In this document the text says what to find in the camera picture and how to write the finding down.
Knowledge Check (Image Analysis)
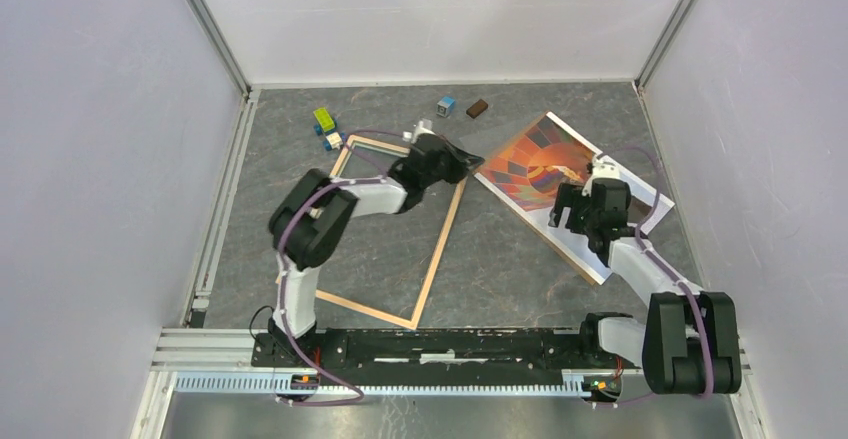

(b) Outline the colourful balloon photo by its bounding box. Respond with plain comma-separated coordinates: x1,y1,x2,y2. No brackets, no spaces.
476,113,686,303

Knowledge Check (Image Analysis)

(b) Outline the brown cardboard backing board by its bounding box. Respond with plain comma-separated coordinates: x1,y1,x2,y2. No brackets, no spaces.
507,203,609,285

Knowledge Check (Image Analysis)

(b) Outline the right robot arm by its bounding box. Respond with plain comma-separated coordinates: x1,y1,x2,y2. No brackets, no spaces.
549,178,742,396

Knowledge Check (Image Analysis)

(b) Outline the blue white cube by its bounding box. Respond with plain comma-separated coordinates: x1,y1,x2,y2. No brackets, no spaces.
436,96,456,117

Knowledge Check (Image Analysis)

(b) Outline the small brown block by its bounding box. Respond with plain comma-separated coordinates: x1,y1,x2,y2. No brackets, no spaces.
465,99,489,119

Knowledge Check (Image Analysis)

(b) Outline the white blue toy car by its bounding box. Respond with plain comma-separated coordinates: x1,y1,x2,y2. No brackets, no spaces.
323,132,346,151

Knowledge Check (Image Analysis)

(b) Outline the green blue toy car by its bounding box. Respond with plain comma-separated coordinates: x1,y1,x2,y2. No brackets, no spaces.
313,107,337,136

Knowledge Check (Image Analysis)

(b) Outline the aluminium base profile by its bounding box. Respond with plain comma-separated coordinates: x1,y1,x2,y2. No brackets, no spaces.
150,328,753,375

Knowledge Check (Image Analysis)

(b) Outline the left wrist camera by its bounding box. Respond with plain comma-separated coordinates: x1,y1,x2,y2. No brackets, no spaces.
402,119,435,144

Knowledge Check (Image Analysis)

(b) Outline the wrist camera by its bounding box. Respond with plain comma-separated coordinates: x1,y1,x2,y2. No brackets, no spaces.
402,119,435,144
581,154,621,197

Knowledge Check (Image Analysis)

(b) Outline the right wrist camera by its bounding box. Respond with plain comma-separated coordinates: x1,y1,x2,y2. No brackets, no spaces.
581,154,621,197

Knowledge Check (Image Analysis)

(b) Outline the light wooden picture frame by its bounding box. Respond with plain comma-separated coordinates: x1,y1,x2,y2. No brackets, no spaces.
276,134,470,331

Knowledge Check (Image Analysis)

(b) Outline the slotted cable duct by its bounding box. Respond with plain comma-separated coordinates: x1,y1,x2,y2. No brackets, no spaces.
173,372,623,399

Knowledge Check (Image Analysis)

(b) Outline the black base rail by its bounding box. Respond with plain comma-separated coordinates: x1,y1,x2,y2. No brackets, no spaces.
251,328,636,387

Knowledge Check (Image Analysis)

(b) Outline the right corner aluminium post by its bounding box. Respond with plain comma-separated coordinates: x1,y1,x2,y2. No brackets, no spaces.
633,0,697,95

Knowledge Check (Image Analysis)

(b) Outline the corner aluminium post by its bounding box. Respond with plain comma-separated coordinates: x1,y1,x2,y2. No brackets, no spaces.
186,0,252,97
633,0,697,95

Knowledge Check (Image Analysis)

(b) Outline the left floor aluminium rail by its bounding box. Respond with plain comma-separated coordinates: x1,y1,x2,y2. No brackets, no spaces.
181,89,262,328

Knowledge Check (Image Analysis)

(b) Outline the left corner aluminium post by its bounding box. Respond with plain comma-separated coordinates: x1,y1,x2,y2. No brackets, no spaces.
186,0,252,97

